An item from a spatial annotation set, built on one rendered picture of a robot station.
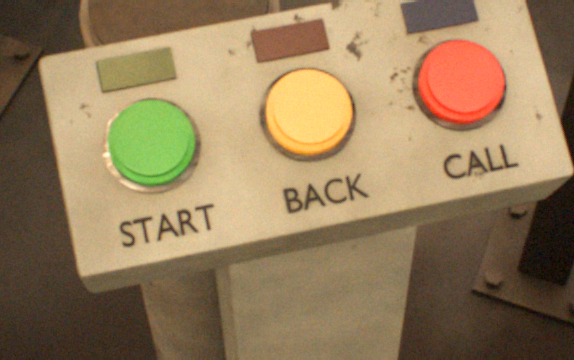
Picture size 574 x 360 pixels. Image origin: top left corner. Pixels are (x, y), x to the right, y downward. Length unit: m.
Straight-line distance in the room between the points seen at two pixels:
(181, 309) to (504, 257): 0.41
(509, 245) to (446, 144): 0.66
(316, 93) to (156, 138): 0.08
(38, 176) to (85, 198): 0.74
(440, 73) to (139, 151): 0.15
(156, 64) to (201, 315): 0.39
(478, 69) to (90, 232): 0.20
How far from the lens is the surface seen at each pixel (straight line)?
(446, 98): 0.59
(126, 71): 0.59
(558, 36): 1.43
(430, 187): 0.58
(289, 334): 0.70
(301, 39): 0.60
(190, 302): 0.94
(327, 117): 0.57
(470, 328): 1.21
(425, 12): 0.61
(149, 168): 0.57
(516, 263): 1.24
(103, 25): 0.74
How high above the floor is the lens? 1.07
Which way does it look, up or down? 57 degrees down
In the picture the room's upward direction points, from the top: 2 degrees counter-clockwise
